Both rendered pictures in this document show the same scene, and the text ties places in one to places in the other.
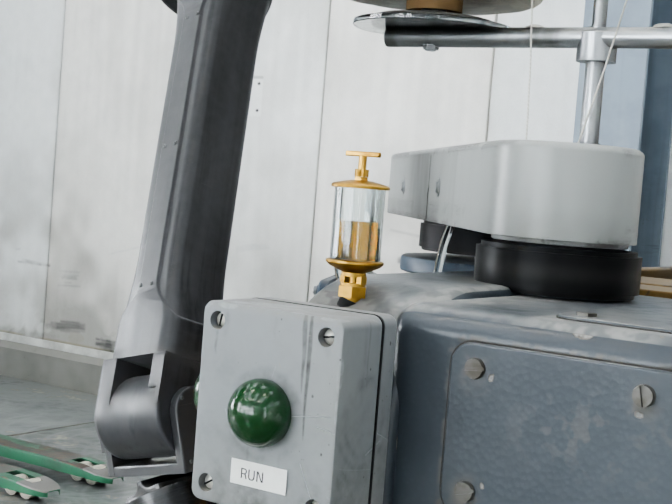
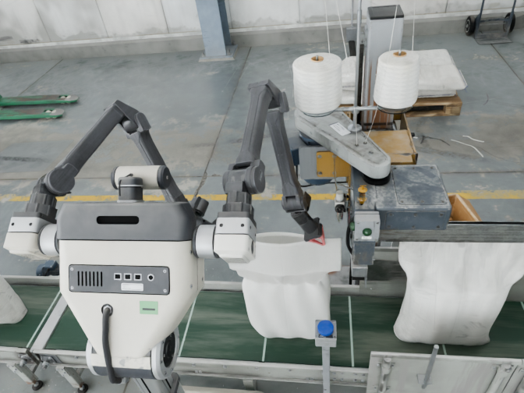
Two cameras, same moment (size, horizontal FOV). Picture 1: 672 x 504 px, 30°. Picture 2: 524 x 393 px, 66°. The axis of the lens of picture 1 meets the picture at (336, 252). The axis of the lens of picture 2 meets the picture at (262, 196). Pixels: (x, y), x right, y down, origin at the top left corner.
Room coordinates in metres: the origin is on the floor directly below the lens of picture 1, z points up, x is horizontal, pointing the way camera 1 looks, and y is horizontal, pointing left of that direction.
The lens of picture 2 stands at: (-0.17, 0.63, 2.22)
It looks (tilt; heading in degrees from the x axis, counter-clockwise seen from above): 40 degrees down; 339
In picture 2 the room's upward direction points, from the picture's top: 8 degrees counter-clockwise
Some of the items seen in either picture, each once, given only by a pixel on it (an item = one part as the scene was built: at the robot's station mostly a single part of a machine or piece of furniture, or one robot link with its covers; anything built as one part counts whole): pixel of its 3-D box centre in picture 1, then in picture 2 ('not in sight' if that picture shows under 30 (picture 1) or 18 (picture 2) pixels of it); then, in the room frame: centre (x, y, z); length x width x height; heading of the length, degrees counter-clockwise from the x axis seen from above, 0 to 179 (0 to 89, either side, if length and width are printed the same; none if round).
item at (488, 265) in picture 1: (556, 268); (376, 175); (0.69, -0.12, 1.35); 0.09 x 0.09 x 0.03
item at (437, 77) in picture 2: not in sight; (428, 78); (2.67, -2.40, 0.32); 0.66 x 0.43 x 0.15; 55
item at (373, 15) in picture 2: not in sight; (385, 12); (1.00, -0.37, 1.76); 0.12 x 0.11 x 0.01; 147
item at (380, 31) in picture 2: not in sight; (369, 200); (1.00, -0.37, 0.88); 0.12 x 0.11 x 1.74; 147
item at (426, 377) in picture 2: not in sight; (429, 365); (0.30, -0.12, 0.69); 0.05 x 0.04 x 0.31; 57
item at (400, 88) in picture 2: not in sight; (397, 78); (0.81, -0.28, 1.61); 0.15 x 0.14 x 0.17; 57
